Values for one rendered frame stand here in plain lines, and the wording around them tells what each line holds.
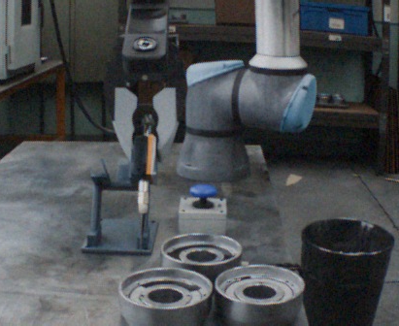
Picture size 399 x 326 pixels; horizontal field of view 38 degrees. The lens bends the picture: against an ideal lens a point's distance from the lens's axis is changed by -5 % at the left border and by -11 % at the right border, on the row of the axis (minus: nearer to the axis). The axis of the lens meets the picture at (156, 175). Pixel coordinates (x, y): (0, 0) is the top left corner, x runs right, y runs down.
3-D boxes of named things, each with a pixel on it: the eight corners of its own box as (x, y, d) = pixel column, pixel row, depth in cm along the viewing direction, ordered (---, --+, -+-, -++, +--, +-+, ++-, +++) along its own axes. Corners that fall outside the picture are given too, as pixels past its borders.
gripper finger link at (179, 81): (191, 117, 73) (182, 46, 71) (191, 120, 72) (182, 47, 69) (151, 121, 74) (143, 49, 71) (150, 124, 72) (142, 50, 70)
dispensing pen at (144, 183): (125, 247, 68) (134, 107, 73) (129, 254, 72) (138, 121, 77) (146, 248, 68) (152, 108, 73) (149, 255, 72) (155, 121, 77)
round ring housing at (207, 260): (154, 291, 76) (154, 262, 75) (166, 258, 86) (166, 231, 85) (239, 295, 74) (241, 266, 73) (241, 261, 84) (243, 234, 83)
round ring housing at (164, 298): (148, 348, 62) (148, 316, 61) (104, 309, 71) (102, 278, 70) (228, 323, 67) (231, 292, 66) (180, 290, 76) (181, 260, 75)
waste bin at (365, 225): (382, 364, 186) (406, 253, 174) (291, 370, 189) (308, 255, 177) (364, 318, 219) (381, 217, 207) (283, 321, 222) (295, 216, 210)
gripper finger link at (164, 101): (185, 149, 79) (177, 78, 76) (183, 162, 73) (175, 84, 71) (160, 151, 79) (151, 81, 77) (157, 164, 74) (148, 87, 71)
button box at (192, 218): (225, 242, 91) (227, 211, 90) (178, 241, 92) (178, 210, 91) (225, 223, 99) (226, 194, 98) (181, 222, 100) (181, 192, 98)
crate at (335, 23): (357, 34, 430) (356, 7, 424) (369, 37, 393) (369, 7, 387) (293, 28, 434) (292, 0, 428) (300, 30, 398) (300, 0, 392)
